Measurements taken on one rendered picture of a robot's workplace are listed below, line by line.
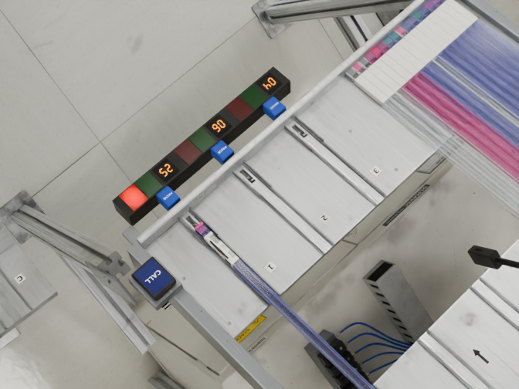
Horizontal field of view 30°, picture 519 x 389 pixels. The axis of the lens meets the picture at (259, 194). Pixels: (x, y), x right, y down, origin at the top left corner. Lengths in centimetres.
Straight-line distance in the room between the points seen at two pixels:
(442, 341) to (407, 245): 42
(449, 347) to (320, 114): 41
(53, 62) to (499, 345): 116
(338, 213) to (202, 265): 21
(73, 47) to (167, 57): 21
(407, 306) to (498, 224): 27
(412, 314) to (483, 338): 37
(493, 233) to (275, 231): 58
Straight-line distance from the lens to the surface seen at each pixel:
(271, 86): 155
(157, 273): 136
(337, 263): 172
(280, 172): 146
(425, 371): 135
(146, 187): 148
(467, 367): 136
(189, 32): 221
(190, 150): 150
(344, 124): 150
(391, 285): 170
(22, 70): 209
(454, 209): 181
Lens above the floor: 205
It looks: 63 degrees down
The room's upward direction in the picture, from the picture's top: 103 degrees clockwise
